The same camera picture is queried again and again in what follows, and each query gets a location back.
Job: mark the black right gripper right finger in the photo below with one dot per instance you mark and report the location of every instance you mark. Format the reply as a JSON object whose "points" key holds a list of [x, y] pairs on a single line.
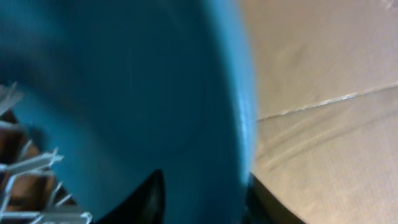
{"points": [[264, 208]]}

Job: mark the dark blue plate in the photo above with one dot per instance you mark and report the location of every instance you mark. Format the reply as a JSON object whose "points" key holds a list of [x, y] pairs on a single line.
{"points": [[125, 88]]}

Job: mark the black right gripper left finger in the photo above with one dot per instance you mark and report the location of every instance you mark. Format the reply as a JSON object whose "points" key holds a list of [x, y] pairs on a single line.
{"points": [[146, 205]]}

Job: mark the grey dishwasher rack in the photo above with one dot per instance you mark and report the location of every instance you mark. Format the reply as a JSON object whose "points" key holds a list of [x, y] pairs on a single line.
{"points": [[30, 191]]}

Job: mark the cardboard box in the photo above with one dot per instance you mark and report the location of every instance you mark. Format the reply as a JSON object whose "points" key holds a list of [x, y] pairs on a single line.
{"points": [[327, 106]]}

